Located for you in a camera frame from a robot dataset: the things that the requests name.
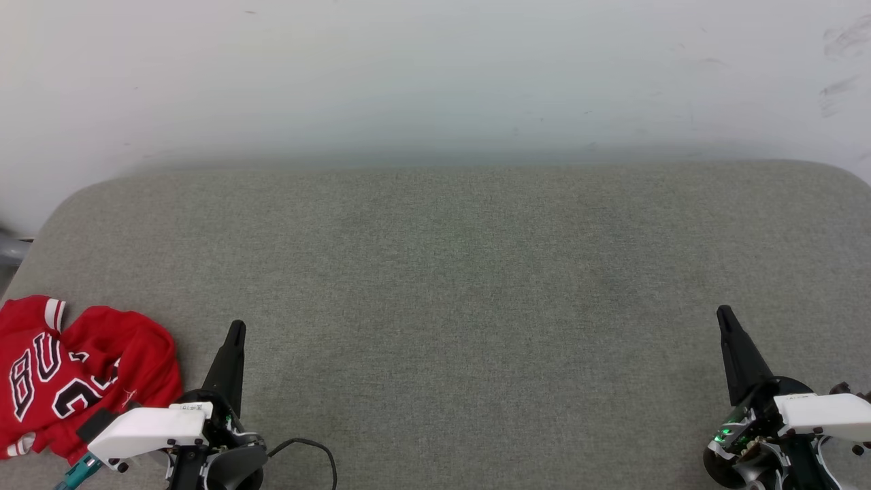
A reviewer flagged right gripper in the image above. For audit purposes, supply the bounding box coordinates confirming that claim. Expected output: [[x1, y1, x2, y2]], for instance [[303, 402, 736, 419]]
[[703, 304, 827, 490]]

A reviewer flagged red basketball jersey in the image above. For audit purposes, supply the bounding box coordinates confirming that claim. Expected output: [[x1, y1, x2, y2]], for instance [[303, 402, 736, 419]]
[[0, 295, 184, 466]]

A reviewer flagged thin black cable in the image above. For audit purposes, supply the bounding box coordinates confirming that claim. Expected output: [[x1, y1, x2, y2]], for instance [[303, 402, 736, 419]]
[[267, 438, 338, 490]]

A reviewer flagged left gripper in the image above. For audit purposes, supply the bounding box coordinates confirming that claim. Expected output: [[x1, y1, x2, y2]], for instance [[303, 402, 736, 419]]
[[167, 320, 268, 490]]

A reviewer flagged teal cable connector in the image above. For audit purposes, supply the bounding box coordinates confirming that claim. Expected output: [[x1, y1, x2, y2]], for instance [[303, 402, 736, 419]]
[[54, 455, 103, 490]]

